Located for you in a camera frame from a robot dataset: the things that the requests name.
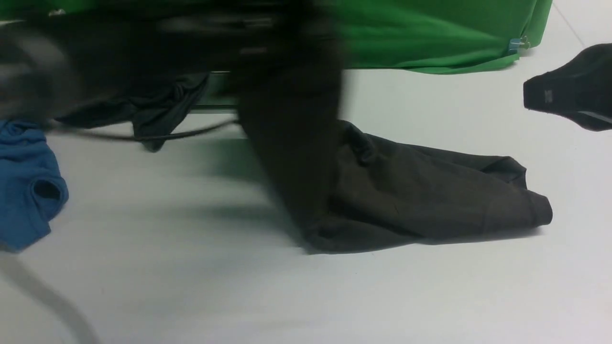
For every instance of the blue binder clip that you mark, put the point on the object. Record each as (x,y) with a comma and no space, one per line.
(517,45)

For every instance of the green backdrop cloth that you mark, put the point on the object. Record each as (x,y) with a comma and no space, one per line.
(426,36)

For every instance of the blue crumpled garment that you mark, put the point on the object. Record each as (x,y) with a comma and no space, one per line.
(32,190)

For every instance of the dark gray long-sleeved shirt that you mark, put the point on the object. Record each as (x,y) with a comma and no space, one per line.
(349,191)

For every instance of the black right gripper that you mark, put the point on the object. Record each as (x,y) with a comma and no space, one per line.
(580,90)

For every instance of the dark teal crumpled garment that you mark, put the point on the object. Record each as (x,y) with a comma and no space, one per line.
(154,108)

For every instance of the metal table cable hatch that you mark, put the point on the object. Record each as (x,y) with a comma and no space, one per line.
(213,99)

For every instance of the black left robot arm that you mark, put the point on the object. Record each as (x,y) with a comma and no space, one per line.
(55,62)

